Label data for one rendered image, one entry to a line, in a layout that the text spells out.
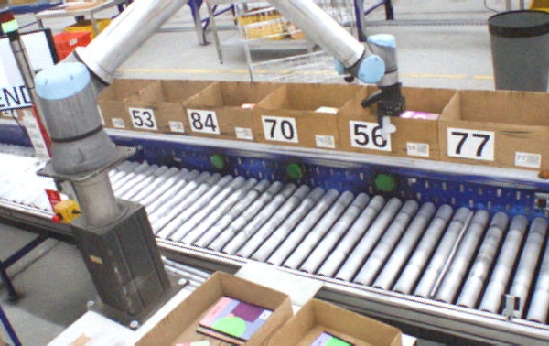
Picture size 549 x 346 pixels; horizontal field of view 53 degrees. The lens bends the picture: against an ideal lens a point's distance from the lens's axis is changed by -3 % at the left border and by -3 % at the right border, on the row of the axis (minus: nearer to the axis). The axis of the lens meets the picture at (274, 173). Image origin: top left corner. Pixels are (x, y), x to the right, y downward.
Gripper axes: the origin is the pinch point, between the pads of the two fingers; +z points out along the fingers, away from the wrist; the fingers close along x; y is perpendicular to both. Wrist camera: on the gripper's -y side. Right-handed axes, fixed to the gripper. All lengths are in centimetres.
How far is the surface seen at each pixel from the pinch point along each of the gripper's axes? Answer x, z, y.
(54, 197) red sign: -61, 10, -124
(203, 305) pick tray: -85, 20, -27
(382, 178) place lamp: -8.1, 14.8, 0.3
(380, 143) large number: -0.5, 4.0, -2.4
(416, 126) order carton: -0.4, -3.8, 12.2
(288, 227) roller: -34.9, 23.8, -26.4
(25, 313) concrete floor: -64, 98, -199
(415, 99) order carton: 28.6, -1.9, 2.1
